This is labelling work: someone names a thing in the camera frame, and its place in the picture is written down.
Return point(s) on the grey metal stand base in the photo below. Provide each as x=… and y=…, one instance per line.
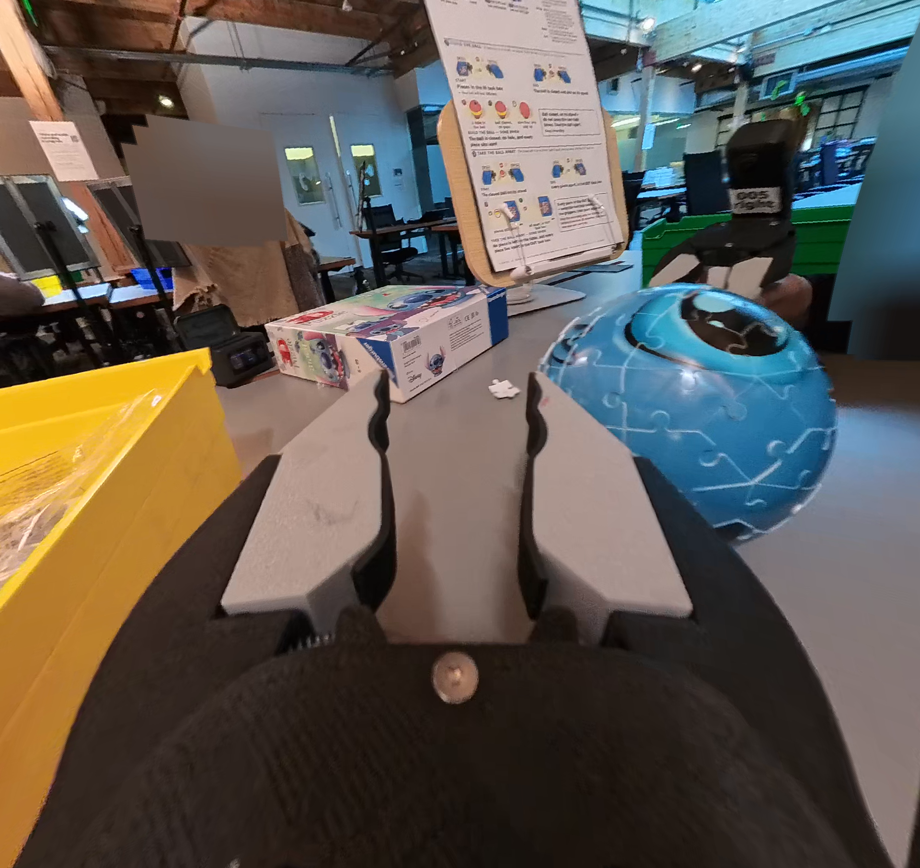
x=546, y=296

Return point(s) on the black office chair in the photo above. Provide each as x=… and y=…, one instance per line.
x=388, y=242

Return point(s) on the blue puzzle ball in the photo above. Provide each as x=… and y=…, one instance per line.
x=704, y=422

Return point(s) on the person's right hand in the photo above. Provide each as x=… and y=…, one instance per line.
x=790, y=300

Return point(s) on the brown fuzzy cloth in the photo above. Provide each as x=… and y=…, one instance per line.
x=244, y=278

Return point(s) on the green plastic bin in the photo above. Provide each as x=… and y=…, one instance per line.
x=819, y=242

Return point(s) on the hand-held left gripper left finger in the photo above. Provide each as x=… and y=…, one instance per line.
x=309, y=516

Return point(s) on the printed cardboard puzzle box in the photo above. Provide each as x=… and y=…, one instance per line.
x=402, y=336

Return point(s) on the clear plastic bag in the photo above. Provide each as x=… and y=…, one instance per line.
x=50, y=480

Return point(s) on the small wooden desk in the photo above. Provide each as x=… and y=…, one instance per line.
x=334, y=268

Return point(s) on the yellow plastic bin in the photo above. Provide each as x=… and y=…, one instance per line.
x=144, y=523

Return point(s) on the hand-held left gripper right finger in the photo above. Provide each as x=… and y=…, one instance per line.
x=604, y=523

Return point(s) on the wooden framed instruction board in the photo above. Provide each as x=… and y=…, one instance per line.
x=525, y=127

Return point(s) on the white paper wall sign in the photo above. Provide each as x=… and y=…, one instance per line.
x=65, y=150

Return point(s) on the white puzzle piece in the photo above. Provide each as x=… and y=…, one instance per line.
x=504, y=389

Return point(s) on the black equipment case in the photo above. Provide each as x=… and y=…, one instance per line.
x=230, y=350

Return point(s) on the framed panel on stand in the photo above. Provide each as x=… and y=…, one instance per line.
x=136, y=235
x=43, y=228

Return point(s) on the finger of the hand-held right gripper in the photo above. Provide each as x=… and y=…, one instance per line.
x=719, y=277
x=749, y=278

